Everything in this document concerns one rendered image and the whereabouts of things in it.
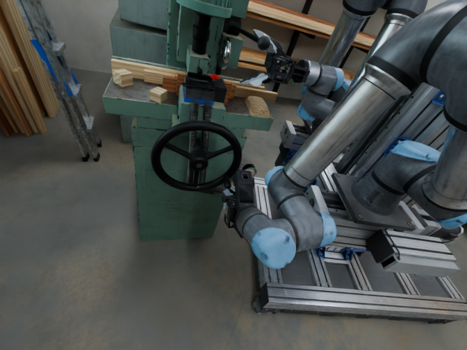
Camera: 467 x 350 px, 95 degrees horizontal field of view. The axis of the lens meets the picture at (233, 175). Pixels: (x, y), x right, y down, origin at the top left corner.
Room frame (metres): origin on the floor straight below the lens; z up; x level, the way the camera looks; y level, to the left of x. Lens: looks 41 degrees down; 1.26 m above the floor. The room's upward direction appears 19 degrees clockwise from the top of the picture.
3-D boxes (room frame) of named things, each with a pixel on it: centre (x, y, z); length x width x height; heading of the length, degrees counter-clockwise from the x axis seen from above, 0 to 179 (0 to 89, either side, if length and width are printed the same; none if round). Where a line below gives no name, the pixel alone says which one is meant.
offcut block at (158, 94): (0.66, 0.33, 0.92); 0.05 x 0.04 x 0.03; 176
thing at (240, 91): (0.88, 0.18, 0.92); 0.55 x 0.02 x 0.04; 115
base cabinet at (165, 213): (0.95, 0.32, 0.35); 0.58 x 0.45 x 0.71; 25
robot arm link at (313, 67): (0.82, -0.12, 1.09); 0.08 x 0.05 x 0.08; 25
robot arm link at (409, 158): (0.63, -0.50, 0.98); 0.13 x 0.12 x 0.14; 29
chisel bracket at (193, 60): (0.86, 0.27, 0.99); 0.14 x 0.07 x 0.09; 25
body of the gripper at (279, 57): (0.78, -0.05, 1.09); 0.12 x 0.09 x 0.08; 115
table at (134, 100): (0.74, 0.22, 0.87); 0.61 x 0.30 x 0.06; 115
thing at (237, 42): (1.07, 0.20, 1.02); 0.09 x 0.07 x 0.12; 115
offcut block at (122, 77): (0.69, 0.47, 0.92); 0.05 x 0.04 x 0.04; 162
